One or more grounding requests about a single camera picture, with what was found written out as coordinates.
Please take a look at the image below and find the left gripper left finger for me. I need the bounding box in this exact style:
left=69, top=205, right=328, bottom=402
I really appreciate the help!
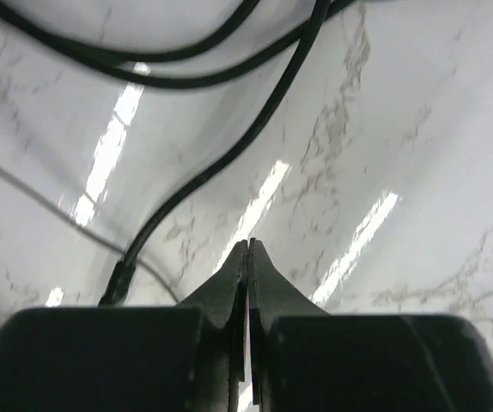
left=0, top=241, right=247, bottom=411

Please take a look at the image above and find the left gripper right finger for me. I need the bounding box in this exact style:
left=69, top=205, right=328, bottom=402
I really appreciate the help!
left=248, top=239, right=493, bottom=411

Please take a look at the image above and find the black ethernet cable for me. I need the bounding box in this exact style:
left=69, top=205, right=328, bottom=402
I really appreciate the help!
left=98, top=0, right=332, bottom=306
left=0, top=0, right=260, bottom=65

